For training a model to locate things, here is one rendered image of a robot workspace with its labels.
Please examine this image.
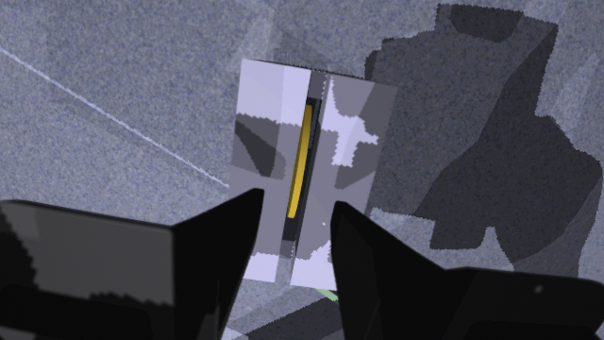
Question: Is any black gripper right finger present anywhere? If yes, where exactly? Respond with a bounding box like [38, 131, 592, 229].
[330, 200, 604, 340]

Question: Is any thin gold coin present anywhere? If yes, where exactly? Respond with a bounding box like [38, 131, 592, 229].
[287, 104, 311, 218]

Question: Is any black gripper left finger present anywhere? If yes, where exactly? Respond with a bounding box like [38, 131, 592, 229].
[0, 188, 264, 340]

